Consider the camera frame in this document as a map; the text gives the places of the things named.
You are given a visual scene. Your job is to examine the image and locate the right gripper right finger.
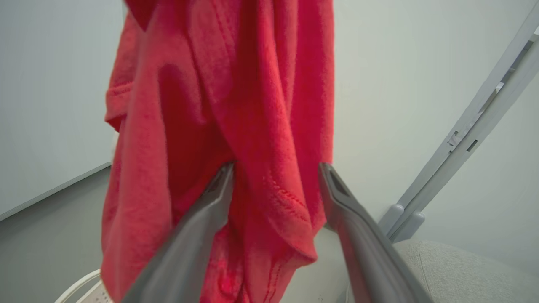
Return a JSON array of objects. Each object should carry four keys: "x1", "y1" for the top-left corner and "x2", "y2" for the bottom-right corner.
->
[{"x1": 318, "y1": 162, "x2": 434, "y2": 303}]

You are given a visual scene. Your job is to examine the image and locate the white laundry basket brown rim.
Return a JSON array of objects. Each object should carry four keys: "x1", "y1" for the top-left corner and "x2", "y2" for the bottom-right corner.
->
[{"x1": 55, "y1": 269, "x2": 114, "y2": 303}]

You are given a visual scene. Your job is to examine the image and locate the grey wall base rail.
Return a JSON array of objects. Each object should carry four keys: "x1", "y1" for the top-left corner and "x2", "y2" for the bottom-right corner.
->
[{"x1": 0, "y1": 162, "x2": 112, "y2": 222}]

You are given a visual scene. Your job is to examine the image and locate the grey fabric sofa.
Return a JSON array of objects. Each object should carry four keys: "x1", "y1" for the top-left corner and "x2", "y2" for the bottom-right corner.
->
[{"x1": 345, "y1": 240, "x2": 539, "y2": 303}]

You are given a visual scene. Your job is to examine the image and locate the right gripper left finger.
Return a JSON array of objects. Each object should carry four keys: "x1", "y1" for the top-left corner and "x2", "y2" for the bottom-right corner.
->
[{"x1": 121, "y1": 162, "x2": 235, "y2": 303}]

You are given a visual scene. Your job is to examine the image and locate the red clothing item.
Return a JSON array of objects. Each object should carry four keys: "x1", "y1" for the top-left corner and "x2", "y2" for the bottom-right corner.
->
[{"x1": 100, "y1": 0, "x2": 336, "y2": 303}]

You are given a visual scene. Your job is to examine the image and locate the grey partition corner post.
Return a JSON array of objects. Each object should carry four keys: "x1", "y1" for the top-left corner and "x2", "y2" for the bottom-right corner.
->
[{"x1": 378, "y1": 4, "x2": 539, "y2": 243}]

